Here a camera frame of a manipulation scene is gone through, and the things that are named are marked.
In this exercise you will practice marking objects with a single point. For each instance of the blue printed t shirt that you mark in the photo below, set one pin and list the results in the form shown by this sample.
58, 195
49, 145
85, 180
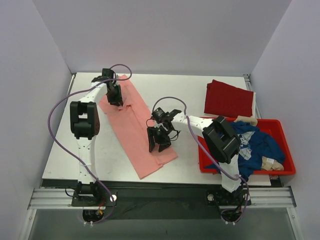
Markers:
257, 147

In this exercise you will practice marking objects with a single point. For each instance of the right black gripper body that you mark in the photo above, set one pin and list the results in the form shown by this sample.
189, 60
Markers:
159, 134

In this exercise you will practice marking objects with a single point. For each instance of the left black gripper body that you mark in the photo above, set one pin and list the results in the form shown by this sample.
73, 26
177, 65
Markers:
114, 96

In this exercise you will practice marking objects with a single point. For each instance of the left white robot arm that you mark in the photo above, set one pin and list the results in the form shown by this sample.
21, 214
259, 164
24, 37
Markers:
85, 126

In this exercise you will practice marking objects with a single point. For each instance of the folded dark red t shirt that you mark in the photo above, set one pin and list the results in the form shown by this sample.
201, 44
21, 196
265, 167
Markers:
229, 101

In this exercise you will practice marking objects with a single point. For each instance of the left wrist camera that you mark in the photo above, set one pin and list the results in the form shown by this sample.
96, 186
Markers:
107, 74

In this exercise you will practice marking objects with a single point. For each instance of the aluminium frame rail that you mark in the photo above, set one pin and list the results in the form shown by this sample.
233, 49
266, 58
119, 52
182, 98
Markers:
54, 199

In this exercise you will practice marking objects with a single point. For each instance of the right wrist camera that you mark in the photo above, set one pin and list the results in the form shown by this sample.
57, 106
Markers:
158, 115

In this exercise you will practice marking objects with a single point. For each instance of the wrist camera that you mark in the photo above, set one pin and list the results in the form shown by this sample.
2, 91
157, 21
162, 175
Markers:
107, 74
158, 115

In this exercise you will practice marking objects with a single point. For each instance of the beige t shirt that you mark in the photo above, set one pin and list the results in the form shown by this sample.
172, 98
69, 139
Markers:
271, 165

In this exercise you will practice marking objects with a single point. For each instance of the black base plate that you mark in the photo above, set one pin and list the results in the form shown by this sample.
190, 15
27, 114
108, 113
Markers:
164, 211

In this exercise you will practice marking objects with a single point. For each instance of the pink t shirt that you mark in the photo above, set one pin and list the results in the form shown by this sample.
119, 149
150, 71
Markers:
129, 125

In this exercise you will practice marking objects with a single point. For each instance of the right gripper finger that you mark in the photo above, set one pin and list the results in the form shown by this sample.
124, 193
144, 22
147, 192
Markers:
163, 146
151, 138

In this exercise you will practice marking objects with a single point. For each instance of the red plastic bin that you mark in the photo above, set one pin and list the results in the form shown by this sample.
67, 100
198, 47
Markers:
267, 139

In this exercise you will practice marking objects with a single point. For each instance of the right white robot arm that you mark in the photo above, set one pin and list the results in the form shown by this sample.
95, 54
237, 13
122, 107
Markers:
216, 137

